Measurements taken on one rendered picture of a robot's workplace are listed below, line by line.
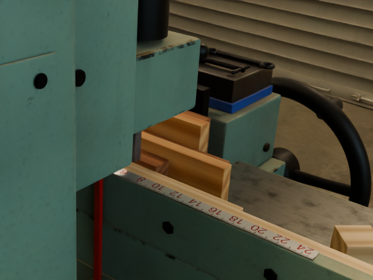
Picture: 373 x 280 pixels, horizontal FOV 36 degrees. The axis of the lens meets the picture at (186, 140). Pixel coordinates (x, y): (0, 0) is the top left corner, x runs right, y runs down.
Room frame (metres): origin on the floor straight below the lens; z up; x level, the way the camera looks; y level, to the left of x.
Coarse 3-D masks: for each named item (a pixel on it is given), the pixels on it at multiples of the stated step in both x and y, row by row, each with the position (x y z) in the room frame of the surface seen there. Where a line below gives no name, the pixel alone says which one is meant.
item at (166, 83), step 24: (144, 48) 0.48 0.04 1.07; (168, 48) 0.49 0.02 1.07; (192, 48) 0.52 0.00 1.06; (144, 72) 0.46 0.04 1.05; (168, 72) 0.49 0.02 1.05; (192, 72) 0.52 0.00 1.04; (144, 96) 0.46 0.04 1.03; (168, 96) 0.49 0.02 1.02; (192, 96) 0.52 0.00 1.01; (144, 120) 0.46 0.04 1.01
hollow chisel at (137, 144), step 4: (140, 132) 0.51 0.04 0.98; (136, 136) 0.50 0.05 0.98; (140, 136) 0.51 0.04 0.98; (136, 140) 0.50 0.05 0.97; (140, 140) 0.51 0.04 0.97; (136, 144) 0.50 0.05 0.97; (140, 144) 0.51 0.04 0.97; (136, 148) 0.50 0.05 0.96; (140, 148) 0.51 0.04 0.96; (136, 152) 0.50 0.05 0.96; (132, 156) 0.50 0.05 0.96; (136, 156) 0.50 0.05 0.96; (132, 160) 0.50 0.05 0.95; (136, 160) 0.50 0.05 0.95
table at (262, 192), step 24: (240, 168) 0.60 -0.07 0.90; (264, 168) 0.67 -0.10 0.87; (240, 192) 0.55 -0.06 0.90; (264, 192) 0.55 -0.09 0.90; (288, 192) 0.56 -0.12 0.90; (312, 192) 0.56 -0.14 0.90; (264, 216) 0.50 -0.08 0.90; (288, 216) 0.51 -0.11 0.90; (312, 216) 0.51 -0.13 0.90; (336, 216) 0.51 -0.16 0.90; (360, 216) 0.52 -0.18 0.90; (120, 240) 0.46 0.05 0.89; (312, 240) 0.47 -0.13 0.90; (120, 264) 0.45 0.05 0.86; (144, 264) 0.44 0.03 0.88; (168, 264) 0.42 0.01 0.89
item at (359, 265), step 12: (132, 168) 0.49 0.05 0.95; (156, 180) 0.47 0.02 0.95; (180, 192) 0.45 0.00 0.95; (192, 192) 0.45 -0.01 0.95; (216, 204) 0.43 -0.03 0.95; (240, 216) 0.42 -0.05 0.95; (252, 216) 0.42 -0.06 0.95; (276, 228) 0.40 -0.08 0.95; (300, 240) 0.39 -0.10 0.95; (324, 252) 0.37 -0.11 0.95; (336, 252) 0.37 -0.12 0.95; (348, 264) 0.36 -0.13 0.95; (360, 264) 0.36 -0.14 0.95
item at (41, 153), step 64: (0, 0) 0.25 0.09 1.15; (64, 0) 0.29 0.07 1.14; (0, 64) 0.25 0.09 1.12; (64, 64) 0.29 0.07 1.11; (0, 128) 0.25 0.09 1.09; (64, 128) 0.28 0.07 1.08; (0, 192) 0.25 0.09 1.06; (64, 192) 0.28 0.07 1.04; (0, 256) 0.24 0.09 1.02; (64, 256) 0.28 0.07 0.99
